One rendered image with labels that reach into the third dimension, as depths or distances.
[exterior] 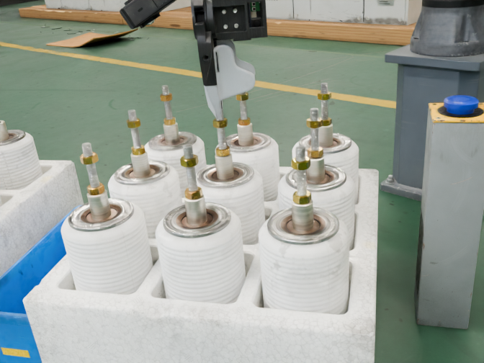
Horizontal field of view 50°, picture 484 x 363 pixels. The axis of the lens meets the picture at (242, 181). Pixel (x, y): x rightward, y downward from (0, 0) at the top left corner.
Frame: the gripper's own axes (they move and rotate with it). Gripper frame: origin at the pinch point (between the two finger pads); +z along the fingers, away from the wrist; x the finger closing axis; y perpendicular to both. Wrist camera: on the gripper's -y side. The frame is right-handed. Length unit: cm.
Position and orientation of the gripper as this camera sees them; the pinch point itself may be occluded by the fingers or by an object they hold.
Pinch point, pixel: (213, 107)
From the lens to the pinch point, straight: 65.2
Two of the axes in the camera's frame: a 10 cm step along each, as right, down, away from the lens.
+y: 10.0, -0.6, -0.6
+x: 0.3, -4.3, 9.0
